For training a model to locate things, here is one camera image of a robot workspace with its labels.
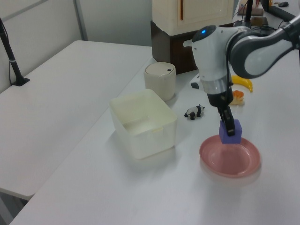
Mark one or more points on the cream lidded trash can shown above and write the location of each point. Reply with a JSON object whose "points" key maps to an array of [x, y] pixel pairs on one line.
{"points": [[159, 82]]}

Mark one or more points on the dark computer mouse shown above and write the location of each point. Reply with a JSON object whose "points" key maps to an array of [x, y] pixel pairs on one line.
{"points": [[283, 3]]}

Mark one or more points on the brown cardboard box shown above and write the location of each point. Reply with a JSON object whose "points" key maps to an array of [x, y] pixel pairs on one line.
{"points": [[259, 21]]}

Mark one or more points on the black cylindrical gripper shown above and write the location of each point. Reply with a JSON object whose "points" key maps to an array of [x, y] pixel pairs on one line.
{"points": [[219, 98]]}

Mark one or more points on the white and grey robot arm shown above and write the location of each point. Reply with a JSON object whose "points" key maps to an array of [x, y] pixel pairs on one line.
{"points": [[211, 58]]}

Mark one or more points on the white plastic storage bin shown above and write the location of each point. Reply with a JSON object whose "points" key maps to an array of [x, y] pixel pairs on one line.
{"points": [[143, 124]]}

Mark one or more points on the black camera stand pole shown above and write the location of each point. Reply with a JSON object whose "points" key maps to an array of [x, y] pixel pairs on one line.
{"points": [[9, 54]]}

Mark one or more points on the orange salmon sushi toy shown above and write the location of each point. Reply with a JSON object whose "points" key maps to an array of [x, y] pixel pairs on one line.
{"points": [[239, 97]]}

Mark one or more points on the pink plastic plate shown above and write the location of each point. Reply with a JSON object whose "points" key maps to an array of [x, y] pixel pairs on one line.
{"points": [[230, 161]]}

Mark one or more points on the cream plastic cabinet box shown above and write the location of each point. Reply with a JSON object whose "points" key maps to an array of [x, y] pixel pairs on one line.
{"points": [[171, 14]]}

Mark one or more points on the yellow toy banana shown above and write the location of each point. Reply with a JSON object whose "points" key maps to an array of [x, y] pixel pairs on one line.
{"points": [[245, 83]]}

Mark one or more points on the purple cube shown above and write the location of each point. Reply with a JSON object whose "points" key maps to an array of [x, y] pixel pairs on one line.
{"points": [[235, 134]]}

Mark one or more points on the black and white panda toy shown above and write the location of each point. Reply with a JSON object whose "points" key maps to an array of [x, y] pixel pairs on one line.
{"points": [[194, 112]]}

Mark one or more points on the black monitor stand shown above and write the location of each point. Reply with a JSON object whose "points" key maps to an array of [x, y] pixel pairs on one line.
{"points": [[248, 11]]}

